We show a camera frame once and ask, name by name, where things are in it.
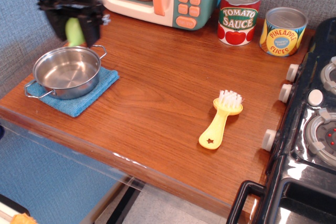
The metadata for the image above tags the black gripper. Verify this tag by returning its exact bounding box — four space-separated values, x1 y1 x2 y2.
38 0 110 48

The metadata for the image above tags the green toy eggplant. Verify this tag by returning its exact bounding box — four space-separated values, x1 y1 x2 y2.
65 17 85 47

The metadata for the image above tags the silver steel pot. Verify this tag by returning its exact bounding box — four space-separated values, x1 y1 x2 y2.
24 45 108 100

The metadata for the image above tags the blue folded cloth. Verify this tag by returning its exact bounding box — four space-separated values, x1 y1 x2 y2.
25 67 119 118

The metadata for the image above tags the tomato sauce can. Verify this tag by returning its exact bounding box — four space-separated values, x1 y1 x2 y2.
217 0 261 46

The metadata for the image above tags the yellow toy brush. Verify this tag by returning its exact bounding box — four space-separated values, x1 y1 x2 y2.
198 90 243 150

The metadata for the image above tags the orange object at corner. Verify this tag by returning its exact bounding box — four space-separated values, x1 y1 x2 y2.
10 213 37 224

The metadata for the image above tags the pineapple slices can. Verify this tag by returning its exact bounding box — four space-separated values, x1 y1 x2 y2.
259 7 308 57

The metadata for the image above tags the white stove knob middle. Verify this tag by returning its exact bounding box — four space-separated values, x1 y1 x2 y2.
278 84 292 103

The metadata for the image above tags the white stove knob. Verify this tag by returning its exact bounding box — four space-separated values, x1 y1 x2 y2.
261 129 277 152
278 84 292 103
286 64 300 82

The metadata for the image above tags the white stove knob upper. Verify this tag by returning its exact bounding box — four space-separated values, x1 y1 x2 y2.
286 64 300 82

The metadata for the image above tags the white stove knob lower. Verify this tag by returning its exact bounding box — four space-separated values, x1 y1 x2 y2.
261 129 277 152

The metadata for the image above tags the black toy stove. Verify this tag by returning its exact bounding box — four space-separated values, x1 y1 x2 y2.
226 17 336 224

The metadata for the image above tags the black oven door handle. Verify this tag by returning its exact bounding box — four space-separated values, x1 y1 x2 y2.
226 180 266 224

